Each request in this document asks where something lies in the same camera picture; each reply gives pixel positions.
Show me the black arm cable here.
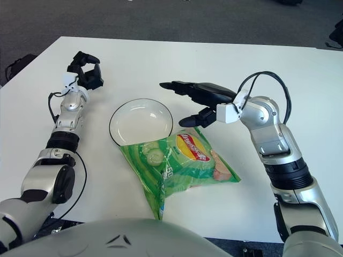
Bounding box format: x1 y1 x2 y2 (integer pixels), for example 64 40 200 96
34 90 88 223
237 71 292 124

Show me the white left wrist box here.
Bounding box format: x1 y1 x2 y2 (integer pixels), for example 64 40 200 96
61 72 78 95

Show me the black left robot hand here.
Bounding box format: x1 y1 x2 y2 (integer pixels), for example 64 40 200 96
66 51 105 90

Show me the black office chair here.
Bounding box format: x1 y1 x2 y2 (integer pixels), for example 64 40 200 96
325 20 343 49

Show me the black backpack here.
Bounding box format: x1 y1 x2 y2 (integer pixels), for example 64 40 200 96
4 54 38 81

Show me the grey robot torso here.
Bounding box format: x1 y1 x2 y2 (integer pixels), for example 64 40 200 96
0 218 236 257

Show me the white plate with black rim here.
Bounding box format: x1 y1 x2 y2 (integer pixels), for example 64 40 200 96
108 98 174 147

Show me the green potato chips bag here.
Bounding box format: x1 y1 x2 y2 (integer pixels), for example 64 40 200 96
118 126 241 221

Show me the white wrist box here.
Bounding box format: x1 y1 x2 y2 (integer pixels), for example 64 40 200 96
215 89 249 124
61 72 78 95

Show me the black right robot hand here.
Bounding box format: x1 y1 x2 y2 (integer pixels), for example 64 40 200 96
159 80 239 128

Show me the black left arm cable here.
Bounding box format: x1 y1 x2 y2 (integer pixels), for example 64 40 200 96
34 90 88 223

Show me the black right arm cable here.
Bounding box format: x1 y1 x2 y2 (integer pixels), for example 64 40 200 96
237 71 292 124

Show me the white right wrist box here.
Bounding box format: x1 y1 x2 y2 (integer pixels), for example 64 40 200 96
215 89 249 124

